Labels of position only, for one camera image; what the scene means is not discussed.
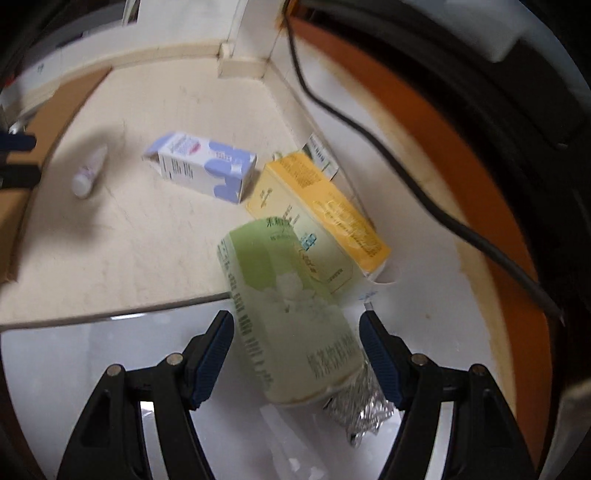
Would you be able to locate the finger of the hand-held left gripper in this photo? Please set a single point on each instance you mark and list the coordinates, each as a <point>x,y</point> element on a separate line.
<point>18,176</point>
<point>18,141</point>

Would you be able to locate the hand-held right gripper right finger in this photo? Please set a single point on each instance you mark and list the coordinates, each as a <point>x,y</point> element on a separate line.
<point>383,364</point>

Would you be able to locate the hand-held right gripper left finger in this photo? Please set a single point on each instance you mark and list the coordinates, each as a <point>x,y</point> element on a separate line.
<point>212,355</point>

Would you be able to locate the green paper cup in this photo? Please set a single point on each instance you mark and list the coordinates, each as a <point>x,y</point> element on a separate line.
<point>286,300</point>

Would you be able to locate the yellow and cream carton box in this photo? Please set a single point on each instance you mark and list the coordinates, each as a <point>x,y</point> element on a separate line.
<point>323,198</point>

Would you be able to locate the brown cardboard sheet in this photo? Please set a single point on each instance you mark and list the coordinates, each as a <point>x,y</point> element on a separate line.
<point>51,138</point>

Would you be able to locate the crumpled foil wrapper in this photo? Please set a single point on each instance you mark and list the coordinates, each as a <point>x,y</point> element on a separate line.
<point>364,415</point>

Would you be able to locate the small white bottle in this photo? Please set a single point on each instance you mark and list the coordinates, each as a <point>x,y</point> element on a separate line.
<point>87,177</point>

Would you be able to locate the blue and white carton box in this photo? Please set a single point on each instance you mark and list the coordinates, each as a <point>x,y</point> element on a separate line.
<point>207,170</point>

